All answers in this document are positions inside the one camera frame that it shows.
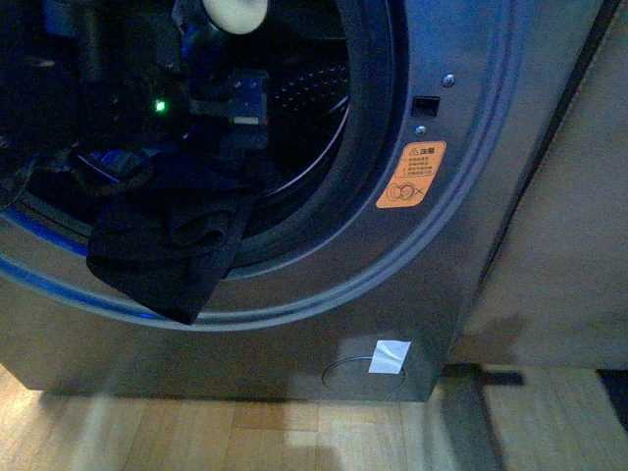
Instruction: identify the dark blue garment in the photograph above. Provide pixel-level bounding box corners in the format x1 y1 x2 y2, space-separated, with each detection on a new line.
72 149 282 325

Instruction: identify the grey front-load washing machine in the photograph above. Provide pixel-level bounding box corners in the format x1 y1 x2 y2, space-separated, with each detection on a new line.
1 1 617 401

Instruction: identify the orange warning sticker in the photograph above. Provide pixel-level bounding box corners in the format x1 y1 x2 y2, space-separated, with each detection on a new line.
376 140 446 209

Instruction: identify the white tape on filter cover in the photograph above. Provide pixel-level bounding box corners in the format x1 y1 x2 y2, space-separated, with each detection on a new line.
368 340 411 375

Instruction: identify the round filter cover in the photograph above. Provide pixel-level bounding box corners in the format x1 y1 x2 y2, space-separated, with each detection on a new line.
321 356 406 397

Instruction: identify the steel perforated washer drum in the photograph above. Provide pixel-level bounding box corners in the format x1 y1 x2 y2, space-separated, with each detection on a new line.
260 30 350 198

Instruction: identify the black rubber door gasket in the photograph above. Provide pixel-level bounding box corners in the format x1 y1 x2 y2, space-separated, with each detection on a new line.
9 1 401 266

